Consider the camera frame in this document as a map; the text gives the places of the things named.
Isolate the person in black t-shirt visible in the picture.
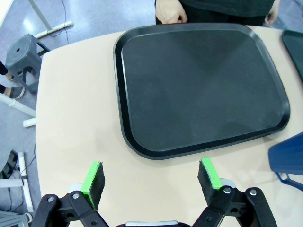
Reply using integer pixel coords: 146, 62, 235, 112
155, 0, 276, 26

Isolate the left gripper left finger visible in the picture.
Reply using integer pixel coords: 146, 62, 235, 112
30, 161, 110, 227

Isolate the white pipe frame leg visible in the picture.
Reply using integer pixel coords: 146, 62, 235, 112
0, 151, 34, 213

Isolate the thin black floor cable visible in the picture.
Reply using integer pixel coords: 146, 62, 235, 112
51, 0, 71, 45

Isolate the white pipe table foot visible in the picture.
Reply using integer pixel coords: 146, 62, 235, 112
0, 93, 36, 128

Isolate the person's right hand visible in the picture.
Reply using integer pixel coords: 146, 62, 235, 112
155, 0, 189, 25

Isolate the grey plastic stool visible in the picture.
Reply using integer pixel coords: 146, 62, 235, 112
5, 34, 51, 95

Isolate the bystander leg with grey shoe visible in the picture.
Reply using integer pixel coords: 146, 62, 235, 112
0, 60, 26, 99

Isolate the black power strip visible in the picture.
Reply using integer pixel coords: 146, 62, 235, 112
1, 149, 19, 179

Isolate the blue mug yellow inside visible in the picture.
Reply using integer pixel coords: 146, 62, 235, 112
267, 132, 303, 190

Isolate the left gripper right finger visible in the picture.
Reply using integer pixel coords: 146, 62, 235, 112
191, 157, 279, 227

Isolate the person's left hand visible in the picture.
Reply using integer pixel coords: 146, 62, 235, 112
264, 0, 281, 25

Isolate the black plastic tray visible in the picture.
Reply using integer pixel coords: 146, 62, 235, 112
113, 23, 291, 161
281, 29, 303, 85

